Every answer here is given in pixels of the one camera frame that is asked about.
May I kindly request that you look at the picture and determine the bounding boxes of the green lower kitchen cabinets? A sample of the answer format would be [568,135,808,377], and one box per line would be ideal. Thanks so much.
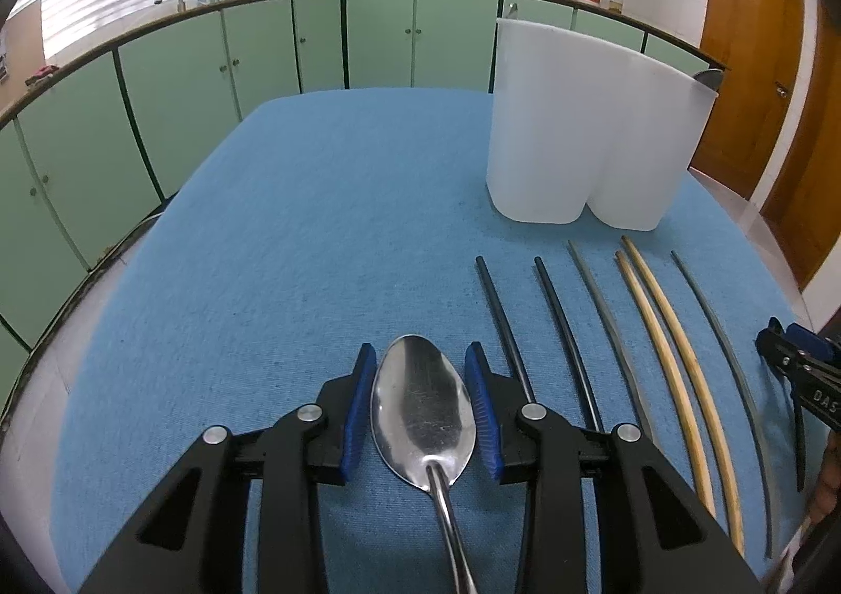
[2,0,714,407]

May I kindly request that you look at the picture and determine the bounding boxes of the bamboo chopstick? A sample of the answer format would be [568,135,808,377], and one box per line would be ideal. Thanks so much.
[616,251,715,513]
[620,235,747,557]

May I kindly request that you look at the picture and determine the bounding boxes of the white double utensil holder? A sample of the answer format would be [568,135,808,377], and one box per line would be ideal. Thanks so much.
[486,19,724,231]

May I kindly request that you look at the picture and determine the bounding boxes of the large silver spoon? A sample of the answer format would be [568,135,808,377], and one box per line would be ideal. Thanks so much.
[369,335,477,592]

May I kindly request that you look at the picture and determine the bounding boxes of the blue towel mat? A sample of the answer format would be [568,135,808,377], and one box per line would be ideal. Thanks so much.
[50,89,808,592]

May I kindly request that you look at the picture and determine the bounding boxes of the small dark spoon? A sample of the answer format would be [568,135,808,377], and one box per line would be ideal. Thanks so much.
[793,403,805,493]

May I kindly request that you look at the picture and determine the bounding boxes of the cardboard box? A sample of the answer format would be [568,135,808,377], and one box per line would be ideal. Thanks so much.
[0,1,46,111]

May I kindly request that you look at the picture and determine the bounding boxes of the grey chopstick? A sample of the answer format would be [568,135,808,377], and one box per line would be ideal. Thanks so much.
[567,241,657,443]
[670,249,780,561]

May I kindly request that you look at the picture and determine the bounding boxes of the black chopstick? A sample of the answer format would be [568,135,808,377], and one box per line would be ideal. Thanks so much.
[475,255,536,403]
[535,257,604,432]

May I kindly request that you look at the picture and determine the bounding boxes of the right hand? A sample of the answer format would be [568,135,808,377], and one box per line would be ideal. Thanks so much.
[808,431,841,524]

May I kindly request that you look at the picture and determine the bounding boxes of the brown wooden door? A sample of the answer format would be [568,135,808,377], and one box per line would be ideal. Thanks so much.
[691,0,804,198]
[761,5,839,289]

